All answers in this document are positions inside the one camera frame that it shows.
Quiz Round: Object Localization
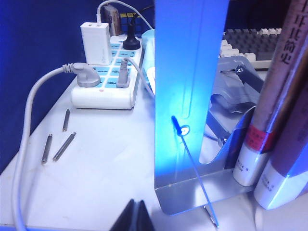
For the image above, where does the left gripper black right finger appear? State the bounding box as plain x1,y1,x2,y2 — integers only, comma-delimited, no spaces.
137,200,157,231

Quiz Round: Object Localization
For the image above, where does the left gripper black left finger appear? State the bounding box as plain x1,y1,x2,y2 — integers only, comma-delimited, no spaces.
112,198,138,231

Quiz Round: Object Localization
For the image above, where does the metal standoff rod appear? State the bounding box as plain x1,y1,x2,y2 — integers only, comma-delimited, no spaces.
41,133,53,165
52,131,77,162
62,108,71,132

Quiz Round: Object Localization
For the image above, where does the white power strip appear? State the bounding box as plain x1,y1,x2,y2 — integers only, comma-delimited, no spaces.
71,36,145,110

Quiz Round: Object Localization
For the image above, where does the book with palace photo cover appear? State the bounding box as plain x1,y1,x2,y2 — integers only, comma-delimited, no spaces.
254,43,308,210

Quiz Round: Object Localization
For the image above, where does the metal bookend panel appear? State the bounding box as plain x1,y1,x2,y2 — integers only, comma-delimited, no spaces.
153,0,256,216

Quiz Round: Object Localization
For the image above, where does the silver metal folding stand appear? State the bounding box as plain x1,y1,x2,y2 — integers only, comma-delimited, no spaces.
204,55,268,145

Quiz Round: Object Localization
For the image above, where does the book with pink spine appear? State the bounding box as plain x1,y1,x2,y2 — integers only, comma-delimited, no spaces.
232,0,308,187

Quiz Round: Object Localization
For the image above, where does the white USB charger block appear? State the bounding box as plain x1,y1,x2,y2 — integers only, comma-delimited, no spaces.
80,22,113,65

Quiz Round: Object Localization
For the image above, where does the Rubik's cube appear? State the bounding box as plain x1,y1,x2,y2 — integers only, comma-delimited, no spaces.
119,12,154,33

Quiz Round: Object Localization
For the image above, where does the brown box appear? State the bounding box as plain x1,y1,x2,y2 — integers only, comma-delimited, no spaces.
101,4,121,37

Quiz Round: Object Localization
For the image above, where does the white and grey keyboard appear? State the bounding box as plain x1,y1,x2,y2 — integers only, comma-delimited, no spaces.
219,28,282,69

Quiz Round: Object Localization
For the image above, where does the small grey plug with cable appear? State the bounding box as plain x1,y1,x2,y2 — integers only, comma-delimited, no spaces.
116,57,156,97

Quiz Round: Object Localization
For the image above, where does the large grey plug with cable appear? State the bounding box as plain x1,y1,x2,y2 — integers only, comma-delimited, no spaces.
11,62,101,231

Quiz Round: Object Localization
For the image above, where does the black plug with cable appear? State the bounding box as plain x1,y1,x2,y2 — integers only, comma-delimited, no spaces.
122,11,141,51

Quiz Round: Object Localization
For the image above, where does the white charger cable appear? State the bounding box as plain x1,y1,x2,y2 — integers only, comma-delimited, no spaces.
95,0,155,29

